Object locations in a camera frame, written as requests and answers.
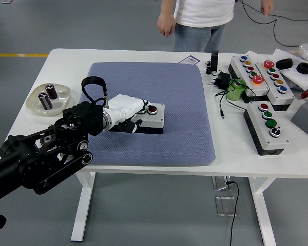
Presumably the person's left hand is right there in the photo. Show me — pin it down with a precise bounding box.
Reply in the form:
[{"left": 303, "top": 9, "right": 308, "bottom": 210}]
[{"left": 260, "top": 0, "right": 274, "bottom": 17}]

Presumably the person's right hand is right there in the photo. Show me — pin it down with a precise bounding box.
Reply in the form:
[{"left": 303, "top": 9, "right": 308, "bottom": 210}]
[{"left": 157, "top": 11, "right": 176, "bottom": 38}]

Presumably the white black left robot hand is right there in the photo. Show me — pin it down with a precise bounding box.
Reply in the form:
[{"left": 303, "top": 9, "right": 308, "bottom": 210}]
[{"left": 108, "top": 94, "right": 151, "bottom": 134}]

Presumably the four-control button box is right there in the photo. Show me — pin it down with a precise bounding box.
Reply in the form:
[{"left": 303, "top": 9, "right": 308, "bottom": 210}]
[
  {"left": 243, "top": 101, "right": 290, "bottom": 156},
  {"left": 133, "top": 103, "right": 165, "bottom": 135}
]

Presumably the five-button box blue yellow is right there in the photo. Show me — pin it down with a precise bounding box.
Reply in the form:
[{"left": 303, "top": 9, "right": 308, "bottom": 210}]
[{"left": 228, "top": 55, "right": 270, "bottom": 104}]

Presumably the five-button box red mushroom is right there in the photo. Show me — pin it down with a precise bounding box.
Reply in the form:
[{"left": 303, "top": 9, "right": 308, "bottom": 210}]
[{"left": 255, "top": 59, "right": 296, "bottom": 112}]

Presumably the grey box orange button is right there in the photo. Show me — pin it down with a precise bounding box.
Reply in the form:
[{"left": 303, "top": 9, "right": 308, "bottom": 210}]
[{"left": 290, "top": 95, "right": 308, "bottom": 139}]

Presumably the person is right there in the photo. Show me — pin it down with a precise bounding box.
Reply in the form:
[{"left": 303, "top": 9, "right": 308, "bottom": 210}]
[{"left": 157, "top": 0, "right": 274, "bottom": 52}]

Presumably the purple-edged label card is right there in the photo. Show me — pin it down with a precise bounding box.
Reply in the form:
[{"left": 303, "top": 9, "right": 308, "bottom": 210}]
[{"left": 179, "top": 55, "right": 201, "bottom": 65}]

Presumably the blue-grey mesh mat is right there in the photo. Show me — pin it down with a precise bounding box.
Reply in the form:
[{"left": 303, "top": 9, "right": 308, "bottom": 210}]
[{"left": 64, "top": 61, "right": 217, "bottom": 166}]

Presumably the black upright device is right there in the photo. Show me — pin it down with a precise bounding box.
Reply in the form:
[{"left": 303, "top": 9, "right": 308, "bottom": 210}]
[{"left": 210, "top": 50, "right": 220, "bottom": 72}]

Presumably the cream shallow dish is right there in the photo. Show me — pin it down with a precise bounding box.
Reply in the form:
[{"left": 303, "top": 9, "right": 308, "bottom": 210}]
[{"left": 26, "top": 83, "right": 72, "bottom": 117}]

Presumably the black power adapter plug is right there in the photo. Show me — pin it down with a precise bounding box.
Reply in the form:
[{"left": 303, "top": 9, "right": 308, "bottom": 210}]
[{"left": 209, "top": 72, "right": 232, "bottom": 90}]

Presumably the white flat board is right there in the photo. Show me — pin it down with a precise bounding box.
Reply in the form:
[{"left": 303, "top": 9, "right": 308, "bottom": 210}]
[{"left": 272, "top": 48, "right": 308, "bottom": 91}]

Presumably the green cylinder toy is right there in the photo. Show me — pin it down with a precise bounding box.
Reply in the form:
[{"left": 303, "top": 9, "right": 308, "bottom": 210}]
[{"left": 226, "top": 78, "right": 248, "bottom": 101}]

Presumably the white table leg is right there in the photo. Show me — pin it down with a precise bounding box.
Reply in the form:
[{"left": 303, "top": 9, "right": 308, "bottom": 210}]
[
  {"left": 70, "top": 172, "right": 97, "bottom": 242},
  {"left": 247, "top": 177, "right": 277, "bottom": 246}
]

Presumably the black floor cable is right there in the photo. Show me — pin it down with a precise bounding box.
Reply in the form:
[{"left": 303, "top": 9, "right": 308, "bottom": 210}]
[{"left": 240, "top": 0, "right": 308, "bottom": 47}]

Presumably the black foam ring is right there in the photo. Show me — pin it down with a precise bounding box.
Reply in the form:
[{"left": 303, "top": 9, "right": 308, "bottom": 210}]
[
  {"left": 276, "top": 58, "right": 294, "bottom": 70},
  {"left": 296, "top": 62, "right": 308, "bottom": 75}
]

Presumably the black coiled cord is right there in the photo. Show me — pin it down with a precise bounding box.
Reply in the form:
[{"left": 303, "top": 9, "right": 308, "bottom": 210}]
[{"left": 204, "top": 59, "right": 214, "bottom": 75}]

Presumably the black adapter cable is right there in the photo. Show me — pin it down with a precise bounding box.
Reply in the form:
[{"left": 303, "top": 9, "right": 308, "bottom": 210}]
[{"left": 215, "top": 78, "right": 257, "bottom": 120}]

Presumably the clear acrylic bracket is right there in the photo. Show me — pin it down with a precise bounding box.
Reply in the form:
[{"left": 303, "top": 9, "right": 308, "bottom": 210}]
[
  {"left": 215, "top": 196, "right": 238, "bottom": 217},
  {"left": 211, "top": 176, "right": 233, "bottom": 192}
]

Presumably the black power cable under table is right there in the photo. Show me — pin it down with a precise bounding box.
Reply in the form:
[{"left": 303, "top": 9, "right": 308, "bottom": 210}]
[{"left": 225, "top": 180, "right": 240, "bottom": 246}]

